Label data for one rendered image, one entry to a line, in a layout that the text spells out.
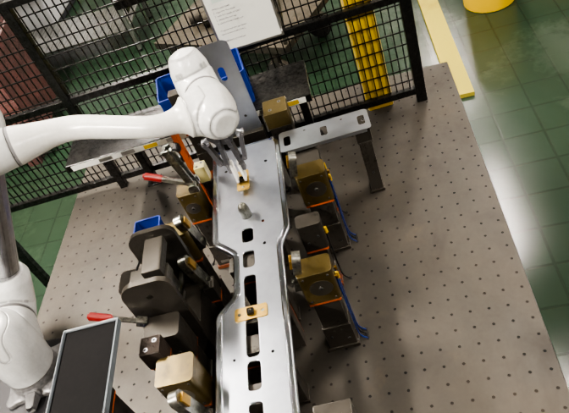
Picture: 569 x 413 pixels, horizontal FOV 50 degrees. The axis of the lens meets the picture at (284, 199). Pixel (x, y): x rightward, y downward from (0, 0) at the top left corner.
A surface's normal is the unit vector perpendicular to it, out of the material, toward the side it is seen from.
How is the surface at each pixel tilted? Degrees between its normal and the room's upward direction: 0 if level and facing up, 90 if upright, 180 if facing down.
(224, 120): 92
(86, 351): 0
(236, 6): 90
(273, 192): 0
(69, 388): 0
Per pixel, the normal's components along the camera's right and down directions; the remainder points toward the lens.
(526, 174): -0.29, -0.68
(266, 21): 0.08, 0.68
